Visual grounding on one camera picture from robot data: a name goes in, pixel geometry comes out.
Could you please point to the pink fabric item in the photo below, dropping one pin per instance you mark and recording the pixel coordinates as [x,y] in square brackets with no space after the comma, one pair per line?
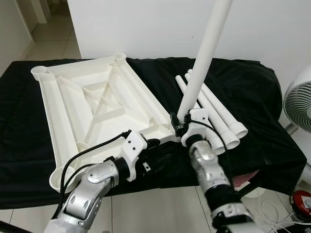
[241,180]

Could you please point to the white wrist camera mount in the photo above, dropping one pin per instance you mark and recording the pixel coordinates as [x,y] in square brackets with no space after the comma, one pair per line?
[133,145]
[199,116]

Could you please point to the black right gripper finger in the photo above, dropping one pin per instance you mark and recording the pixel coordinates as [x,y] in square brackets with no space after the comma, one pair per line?
[174,122]

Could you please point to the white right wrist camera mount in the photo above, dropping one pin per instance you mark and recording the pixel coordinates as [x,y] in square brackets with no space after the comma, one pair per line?
[199,116]

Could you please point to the white round standing fan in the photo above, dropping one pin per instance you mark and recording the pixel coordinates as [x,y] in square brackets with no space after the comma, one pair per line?
[299,104]

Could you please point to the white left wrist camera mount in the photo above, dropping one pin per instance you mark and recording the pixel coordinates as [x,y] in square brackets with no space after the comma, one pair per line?
[133,145]

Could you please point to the grey metal table leg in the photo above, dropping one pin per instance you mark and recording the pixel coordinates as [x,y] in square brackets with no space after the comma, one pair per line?
[251,188]

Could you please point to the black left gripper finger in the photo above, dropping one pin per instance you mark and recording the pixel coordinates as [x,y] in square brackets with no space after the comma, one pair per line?
[154,143]

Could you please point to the black bag with white trim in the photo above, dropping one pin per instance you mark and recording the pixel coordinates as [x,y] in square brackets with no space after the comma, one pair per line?
[296,229]

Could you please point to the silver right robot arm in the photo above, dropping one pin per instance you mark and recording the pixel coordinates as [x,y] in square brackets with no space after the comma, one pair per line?
[209,170]

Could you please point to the white plastic table leg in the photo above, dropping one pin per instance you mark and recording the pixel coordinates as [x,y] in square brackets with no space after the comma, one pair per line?
[206,53]
[227,114]
[181,82]
[228,132]

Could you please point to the white plastic children table top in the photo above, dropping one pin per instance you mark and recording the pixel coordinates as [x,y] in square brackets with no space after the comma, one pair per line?
[73,107]

